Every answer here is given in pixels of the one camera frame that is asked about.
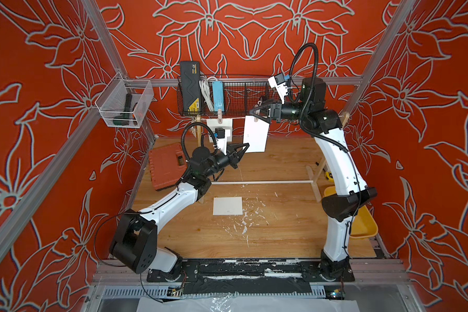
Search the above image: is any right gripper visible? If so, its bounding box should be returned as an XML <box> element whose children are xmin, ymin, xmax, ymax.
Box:
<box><xmin>251</xmin><ymin>100</ymin><xmax>312</xmax><ymax>128</ymax></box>

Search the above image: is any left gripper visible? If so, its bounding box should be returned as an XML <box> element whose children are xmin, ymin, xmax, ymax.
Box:
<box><xmin>203</xmin><ymin>143</ymin><xmax>248</xmax><ymax>181</ymax></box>

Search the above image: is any white postcard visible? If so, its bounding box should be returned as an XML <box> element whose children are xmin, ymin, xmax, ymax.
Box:
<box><xmin>243</xmin><ymin>116</ymin><xmax>270</xmax><ymax>153</ymax></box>
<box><xmin>213</xmin><ymin>197</ymin><xmax>243</xmax><ymax>216</ymax></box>
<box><xmin>206</xmin><ymin>118</ymin><xmax>233</xmax><ymax>143</ymax></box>

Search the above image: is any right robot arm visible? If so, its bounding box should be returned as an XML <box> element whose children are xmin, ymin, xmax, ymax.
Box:
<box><xmin>250</xmin><ymin>74</ymin><xmax>377</xmax><ymax>282</ymax></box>

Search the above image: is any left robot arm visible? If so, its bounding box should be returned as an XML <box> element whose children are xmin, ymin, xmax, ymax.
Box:
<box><xmin>109</xmin><ymin>143</ymin><xmax>250</xmax><ymax>274</ymax></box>

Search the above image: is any black tape roll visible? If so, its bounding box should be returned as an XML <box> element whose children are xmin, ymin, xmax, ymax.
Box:
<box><xmin>256</xmin><ymin>96</ymin><xmax>272</xmax><ymax>110</ymax></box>

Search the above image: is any light blue power bank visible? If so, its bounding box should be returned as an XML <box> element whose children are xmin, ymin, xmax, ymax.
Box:
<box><xmin>212</xmin><ymin>81</ymin><xmax>225</xmax><ymax>112</ymax></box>

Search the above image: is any red tool case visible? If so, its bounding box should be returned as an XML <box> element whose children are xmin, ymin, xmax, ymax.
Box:
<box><xmin>149</xmin><ymin>143</ymin><xmax>187</xmax><ymax>191</ymax></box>

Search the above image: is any black yellow device box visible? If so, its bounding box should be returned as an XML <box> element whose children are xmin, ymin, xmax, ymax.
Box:
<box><xmin>179</xmin><ymin>61</ymin><xmax>202</xmax><ymax>114</ymax></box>

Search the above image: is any yellow tape measure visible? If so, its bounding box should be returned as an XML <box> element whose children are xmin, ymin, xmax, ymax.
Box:
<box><xmin>325</xmin><ymin>172</ymin><xmax>334</xmax><ymax>183</ymax></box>

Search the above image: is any clear plastic bin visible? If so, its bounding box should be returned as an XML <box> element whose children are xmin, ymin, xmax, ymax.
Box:
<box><xmin>96</xmin><ymin>72</ymin><xmax>154</xmax><ymax>129</ymax></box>

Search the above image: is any yellow plastic tray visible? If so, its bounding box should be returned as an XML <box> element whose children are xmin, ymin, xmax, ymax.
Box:
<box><xmin>322</xmin><ymin>187</ymin><xmax>378</xmax><ymax>239</ymax></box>

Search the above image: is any black wire basket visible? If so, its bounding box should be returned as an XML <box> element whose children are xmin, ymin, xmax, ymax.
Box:
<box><xmin>176</xmin><ymin>76</ymin><xmax>281</xmax><ymax>118</ymax></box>

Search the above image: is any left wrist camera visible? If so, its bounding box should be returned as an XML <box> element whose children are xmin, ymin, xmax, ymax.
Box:
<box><xmin>214</xmin><ymin>127</ymin><xmax>228</xmax><ymax>155</ymax></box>

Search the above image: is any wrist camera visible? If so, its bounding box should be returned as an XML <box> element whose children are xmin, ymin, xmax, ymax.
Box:
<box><xmin>214</xmin><ymin>127</ymin><xmax>228</xmax><ymax>155</ymax></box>
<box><xmin>268</xmin><ymin>73</ymin><xmax>290</xmax><ymax>104</ymax></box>

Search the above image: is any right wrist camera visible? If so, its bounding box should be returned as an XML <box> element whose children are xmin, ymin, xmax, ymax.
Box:
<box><xmin>268</xmin><ymin>73</ymin><xmax>290</xmax><ymax>104</ymax></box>

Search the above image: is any white coiled cable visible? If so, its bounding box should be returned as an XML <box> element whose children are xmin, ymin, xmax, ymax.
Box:
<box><xmin>199</xmin><ymin>77</ymin><xmax>216</xmax><ymax>113</ymax></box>

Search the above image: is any wooden string rack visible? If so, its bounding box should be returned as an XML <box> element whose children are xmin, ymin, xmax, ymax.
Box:
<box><xmin>190</xmin><ymin>111</ymin><xmax>350</xmax><ymax>204</ymax></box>

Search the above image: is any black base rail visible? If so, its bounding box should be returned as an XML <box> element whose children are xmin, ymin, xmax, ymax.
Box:
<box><xmin>146</xmin><ymin>259</ymin><xmax>355</xmax><ymax>298</ymax></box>

